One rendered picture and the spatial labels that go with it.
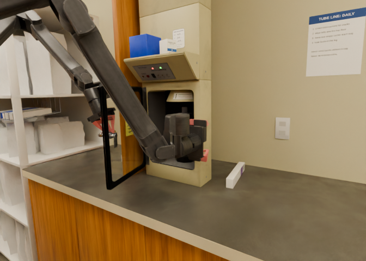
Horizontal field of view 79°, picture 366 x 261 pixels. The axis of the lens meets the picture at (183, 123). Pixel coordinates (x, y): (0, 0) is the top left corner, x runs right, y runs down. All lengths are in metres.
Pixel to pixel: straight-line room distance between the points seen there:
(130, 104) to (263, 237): 0.53
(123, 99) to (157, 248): 0.57
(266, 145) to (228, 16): 0.75
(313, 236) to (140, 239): 0.59
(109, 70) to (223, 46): 0.93
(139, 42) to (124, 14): 0.22
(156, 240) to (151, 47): 0.75
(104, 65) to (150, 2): 0.64
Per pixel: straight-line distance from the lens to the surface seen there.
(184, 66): 0.90
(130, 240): 1.01
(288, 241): 0.77
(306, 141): 1.29
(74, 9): 0.55
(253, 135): 1.33
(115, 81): 0.57
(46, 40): 1.18
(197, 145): 0.70
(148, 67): 0.99
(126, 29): 1.18
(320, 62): 1.27
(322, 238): 0.82
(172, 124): 0.63
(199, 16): 0.99
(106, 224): 1.09
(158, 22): 1.10
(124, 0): 1.22
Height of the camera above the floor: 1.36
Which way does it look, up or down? 8 degrees down
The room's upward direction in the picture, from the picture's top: 1 degrees counter-clockwise
